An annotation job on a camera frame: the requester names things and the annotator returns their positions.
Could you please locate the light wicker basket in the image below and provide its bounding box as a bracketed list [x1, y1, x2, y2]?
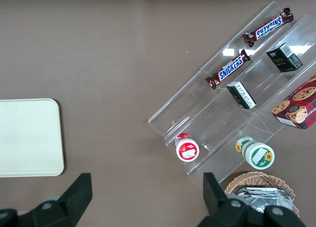
[224, 171, 301, 218]

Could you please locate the aluminium foil food container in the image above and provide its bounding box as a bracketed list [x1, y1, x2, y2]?
[233, 187, 296, 214]

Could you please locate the green sunflower lidded cup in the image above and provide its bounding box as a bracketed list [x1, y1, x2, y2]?
[235, 136, 276, 170]

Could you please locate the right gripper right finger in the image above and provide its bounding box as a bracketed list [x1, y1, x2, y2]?
[197, 172, 307, 227]

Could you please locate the Snickers chocolate bar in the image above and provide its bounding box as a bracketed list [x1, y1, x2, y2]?
[205, 49, 251, 90]
[242, 7, 294, 48]

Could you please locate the clear acrylic stepped display shelf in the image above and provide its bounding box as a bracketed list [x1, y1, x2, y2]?
[147, 0, 316, 186]

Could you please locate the small black carton box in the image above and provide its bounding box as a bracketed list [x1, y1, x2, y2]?
[266, 42, 304, 74]
[226, 81, 257, 111]

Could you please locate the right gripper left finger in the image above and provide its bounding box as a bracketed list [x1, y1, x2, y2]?
[17, 172, 93, 227]

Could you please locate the cream rectangular serving tray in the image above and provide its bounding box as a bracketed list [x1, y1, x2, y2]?
[0, 98, 65, 178]

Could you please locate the red lidded yogurt cup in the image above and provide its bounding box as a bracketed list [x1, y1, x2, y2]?
[175, 132, 200, 162]

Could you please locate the red chocolate chip cookie box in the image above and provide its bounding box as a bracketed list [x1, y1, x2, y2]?
[271, 75, 316, 130]

